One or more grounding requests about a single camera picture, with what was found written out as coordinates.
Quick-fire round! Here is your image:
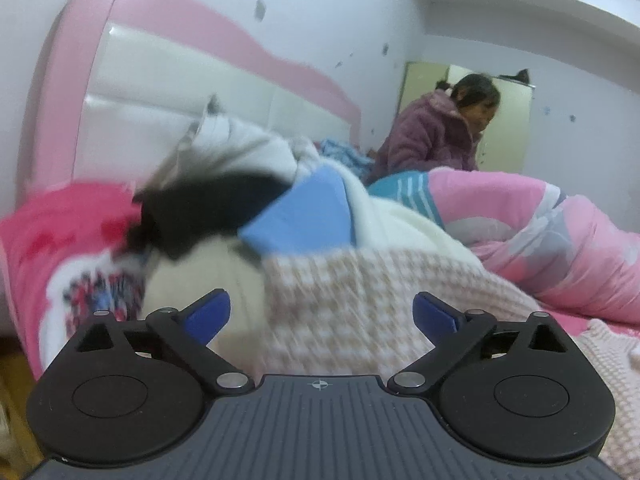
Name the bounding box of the teal striped cloth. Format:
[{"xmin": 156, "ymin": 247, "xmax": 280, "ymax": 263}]
[{"xmin": 367, "ymin": 171, "xmax": 445, "ymax": 229}]

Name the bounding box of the pink flowered bed sheet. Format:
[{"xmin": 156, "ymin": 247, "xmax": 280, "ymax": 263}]
[{"xmin": 1, "ymin": 184, "xmax": 639, "ymax": 374}]

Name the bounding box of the pink floral duvet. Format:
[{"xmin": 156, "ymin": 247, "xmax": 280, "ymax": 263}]
[{"xmin": 426, "ymin": 168, "xmax": 639, "ymax": 325}]

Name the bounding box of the woman in purple coat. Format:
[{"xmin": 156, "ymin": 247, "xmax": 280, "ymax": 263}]
[{"xmin": 366, "ymin": 73, "xmax": 501, "ymax": 184}]

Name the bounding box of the yellow green wardrobe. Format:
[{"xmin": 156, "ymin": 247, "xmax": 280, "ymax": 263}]
[{"xmin": 397, "ymin": 62, "xmax": 535, "ymax": 174}]

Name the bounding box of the white fleece blanket pile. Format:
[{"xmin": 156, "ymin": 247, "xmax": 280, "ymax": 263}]
[{"xmin": 125, "ymin": 100, "xmax": 480, "ymax": 349}]

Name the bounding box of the cream knit cardigan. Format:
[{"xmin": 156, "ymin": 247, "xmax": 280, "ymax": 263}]
[{"xmin": 574, "ymin": 320, "xmax": 640, "ymax": 479}]

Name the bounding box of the pink white headboard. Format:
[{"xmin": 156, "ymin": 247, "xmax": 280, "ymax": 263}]
[{"xmin": 23, "ymin": 0, "xmax": 361, "ymax": 194}]

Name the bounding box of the blue crumpled cloth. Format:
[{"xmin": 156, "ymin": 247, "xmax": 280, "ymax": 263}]
[{"xmin": 319, "ymin": 139, "xmax": 374, "ymax": 180}]

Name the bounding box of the beige white checked coat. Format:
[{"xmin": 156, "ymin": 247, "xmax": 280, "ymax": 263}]
[{"xmin": 253, "ymin": 249, "xmax": 538, "ymax": 379}]

